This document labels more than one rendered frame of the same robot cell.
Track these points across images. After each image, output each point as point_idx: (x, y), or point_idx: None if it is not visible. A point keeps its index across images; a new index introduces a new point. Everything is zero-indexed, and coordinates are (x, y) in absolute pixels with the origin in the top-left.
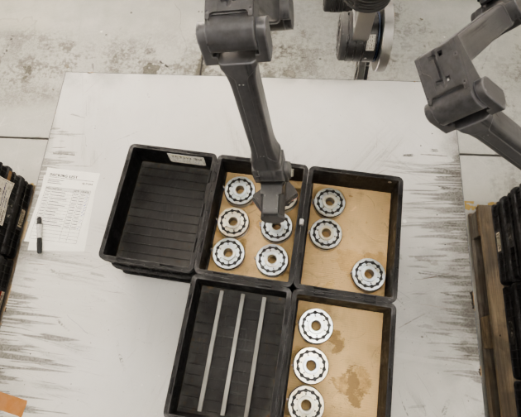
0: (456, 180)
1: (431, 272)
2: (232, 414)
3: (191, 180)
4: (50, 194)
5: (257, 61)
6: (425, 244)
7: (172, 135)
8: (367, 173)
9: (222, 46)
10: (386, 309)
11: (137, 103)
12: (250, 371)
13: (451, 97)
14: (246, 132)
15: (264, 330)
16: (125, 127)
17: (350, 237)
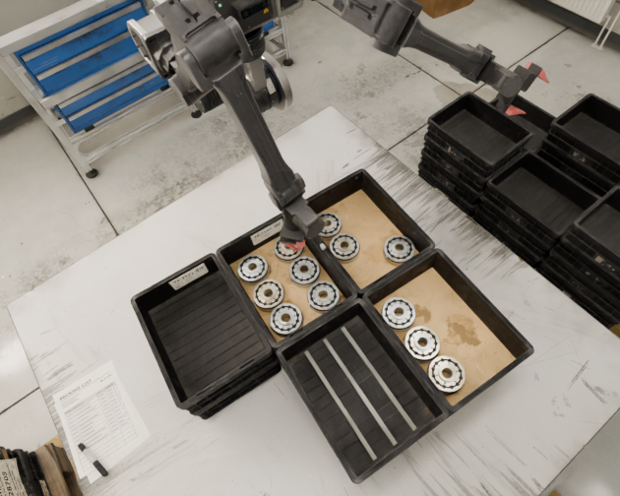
0: (391, 157)
1: (431, 224)
2: (402, 436)
3: (205, 293)
4: (74, 415)
5: (243, 61)
6: (410, 210)
7: (154, 280)
8: (337, 181)
9: (213, 57)
10: (434, 258)
11: (99, 279)
12: (383, 390)
13: (386, 19)
14: (258, 152)
15: (364, 351)
16: (103, 306)
17: (362, 237)
